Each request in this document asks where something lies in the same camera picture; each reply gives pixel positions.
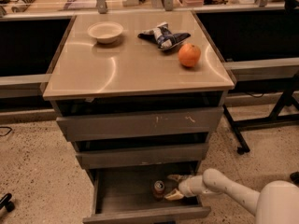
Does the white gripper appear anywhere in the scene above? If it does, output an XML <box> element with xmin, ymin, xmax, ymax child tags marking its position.
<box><xmin>164</xmin><ymin>175</ymin><xmax>206</xmax><ymax>201</ymax></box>

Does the red coke can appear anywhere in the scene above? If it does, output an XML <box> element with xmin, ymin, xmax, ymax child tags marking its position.
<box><xmin>152</xmin><ymin>180</ymin><xmax>165</xmax><ymax>200</ymax></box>

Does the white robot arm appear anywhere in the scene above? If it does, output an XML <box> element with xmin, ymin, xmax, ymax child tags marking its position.
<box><xmin>164</xmin><ymin>168</ymin><xmax>299</xmax><ymax>224</ymax></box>

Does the middle drawer front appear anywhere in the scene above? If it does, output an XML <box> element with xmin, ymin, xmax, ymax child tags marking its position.
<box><xmin>77</xmin><ymin>143</ymin><xmax>208</xmax><ymax>169</ymax></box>

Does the open bottom drawer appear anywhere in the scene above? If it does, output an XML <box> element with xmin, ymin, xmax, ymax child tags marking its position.
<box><xmin>83</xmin><ymin>161</ymin><xmax>211</xmax><ymax>224</ymax></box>

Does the top drawer front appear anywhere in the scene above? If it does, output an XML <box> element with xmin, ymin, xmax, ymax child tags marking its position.
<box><xmin>57</xmin><ymin>107</ymin><xmax>222</xmax><ymax>142</ymax></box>

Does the grey drawer cabinet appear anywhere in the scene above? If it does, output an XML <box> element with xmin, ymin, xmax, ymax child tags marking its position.
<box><xmin>42</xmin><ymin>10</ymin><xmax>235</xmax><ymax>224</ymax></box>

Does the orange fruit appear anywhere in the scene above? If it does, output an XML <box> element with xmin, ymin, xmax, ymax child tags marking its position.
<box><xmin>178</xmin><ymin>43</ymin><xmax>201</xmax><ymax>67</ymax></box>

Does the blue white chip bag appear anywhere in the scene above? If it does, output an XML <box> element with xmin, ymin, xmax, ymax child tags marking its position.
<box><xmin>137</xmin><ymin>22</ymin><xmax>191</xmax><ymax>50</ymax></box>

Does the white bowl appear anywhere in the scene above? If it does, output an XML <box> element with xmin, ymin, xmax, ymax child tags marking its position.
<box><xmin>87</xmin><ymin>21</ymin><xmax>123</xmax><ymax>44</ymax></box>

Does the black caster bottom left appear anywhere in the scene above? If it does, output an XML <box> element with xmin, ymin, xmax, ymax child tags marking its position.
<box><xmin>0</xmin><ymin>193</ymin><xmax>15</xmax><ymax>212</ymax></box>

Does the black table leg frame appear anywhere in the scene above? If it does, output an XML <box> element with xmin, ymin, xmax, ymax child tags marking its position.
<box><xmin>223</xmin><ymin>72</ymin><xmax>299</xmax><ymax>155</ymax></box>

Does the black cable on floor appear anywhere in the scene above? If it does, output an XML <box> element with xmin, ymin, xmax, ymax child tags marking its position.
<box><xmin>0</xmin><ymin>126</ymin><xmax>13</xmax><ymax>137</ymax></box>

